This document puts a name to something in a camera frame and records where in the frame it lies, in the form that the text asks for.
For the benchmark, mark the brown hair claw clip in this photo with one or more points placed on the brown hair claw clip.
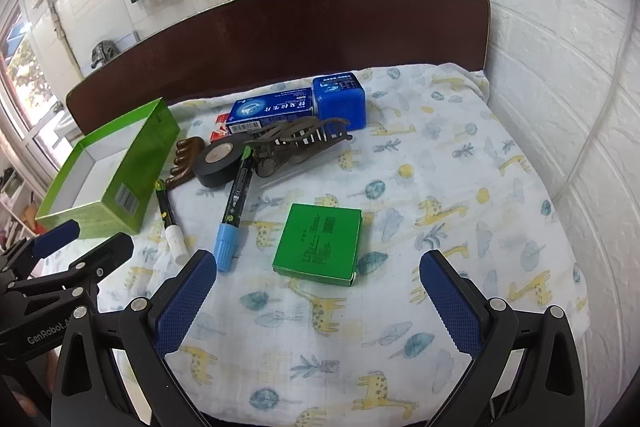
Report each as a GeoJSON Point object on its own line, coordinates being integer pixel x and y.
{"type": "Point", "coordinates": [187, 149]}
{"type": "Point", "coordinates": [267, 164]}

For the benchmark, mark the dark wooden headboard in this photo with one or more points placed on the dark wooden headboard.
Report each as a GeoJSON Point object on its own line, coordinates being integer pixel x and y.
{"type": "Point", "coordinates": [300, 32]}

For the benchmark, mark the white cap marker pen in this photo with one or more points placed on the white cap marker pen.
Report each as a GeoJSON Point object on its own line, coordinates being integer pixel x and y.
{"type": "Point", "coordinates": [175, 239]}

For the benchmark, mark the white shelf unit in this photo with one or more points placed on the white shelf unit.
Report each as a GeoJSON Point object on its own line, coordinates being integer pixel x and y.
{"type": "Point", "coordinates": [15, 207]}

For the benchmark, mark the grey metal fixture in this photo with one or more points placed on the grey metal fixture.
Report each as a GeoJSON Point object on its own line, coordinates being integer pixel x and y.
{"type": "Point", "coordinates": [104, 53]}

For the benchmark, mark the blue cube box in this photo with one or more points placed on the blue cube box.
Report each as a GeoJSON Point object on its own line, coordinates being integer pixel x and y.
{"type": "Point", "coordinates": [340, 112]}

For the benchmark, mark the playing card box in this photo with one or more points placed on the playing card box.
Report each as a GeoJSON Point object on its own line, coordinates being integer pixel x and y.
{"type": "Point", "coordinates": [219, 127]}

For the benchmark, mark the green cardboard box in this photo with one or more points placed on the green cardboard box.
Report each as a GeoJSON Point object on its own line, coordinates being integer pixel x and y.
{"type": "Point", "coordinates": [145, 157]}

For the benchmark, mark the blue medicine box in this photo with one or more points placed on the blue medicine box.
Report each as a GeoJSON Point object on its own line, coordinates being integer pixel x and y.
{"type": "Point", "coordinates": [270, 109]}

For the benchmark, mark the window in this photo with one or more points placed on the window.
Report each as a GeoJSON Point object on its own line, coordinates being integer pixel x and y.
{"type": "Point", "coordinates": [25, 72]}

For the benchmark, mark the blue cap marker pen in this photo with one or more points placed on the blue cap marker pen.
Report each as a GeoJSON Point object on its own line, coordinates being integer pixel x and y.
{"type": "Point", "coordinates": [227, 247]}

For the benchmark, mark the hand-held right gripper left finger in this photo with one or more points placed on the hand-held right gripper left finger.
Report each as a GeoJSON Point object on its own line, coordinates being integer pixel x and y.
{"type": "Point", "coordinates": [185, 302]}

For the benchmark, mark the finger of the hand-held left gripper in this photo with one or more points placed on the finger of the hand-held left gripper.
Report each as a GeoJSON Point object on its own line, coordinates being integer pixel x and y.
{"type": "Point", "coordinates": [55, 238]}
{"type": "Point", "coordinates": [107, 253]}

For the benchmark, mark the black tape roll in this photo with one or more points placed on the black tape roll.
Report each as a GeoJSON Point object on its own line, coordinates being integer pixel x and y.
{"type": "Point", "coordinates": [205, 175]}

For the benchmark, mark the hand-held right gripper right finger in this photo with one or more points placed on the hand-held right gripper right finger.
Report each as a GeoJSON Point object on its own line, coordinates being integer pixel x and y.
{"type": "Point", "coordinates": [450, 302]}

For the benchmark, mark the giraffe printed blanket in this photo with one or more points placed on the giraffe printed blanket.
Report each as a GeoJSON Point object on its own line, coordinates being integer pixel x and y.
{"type": "Point", "coordinates": [450, 182]}

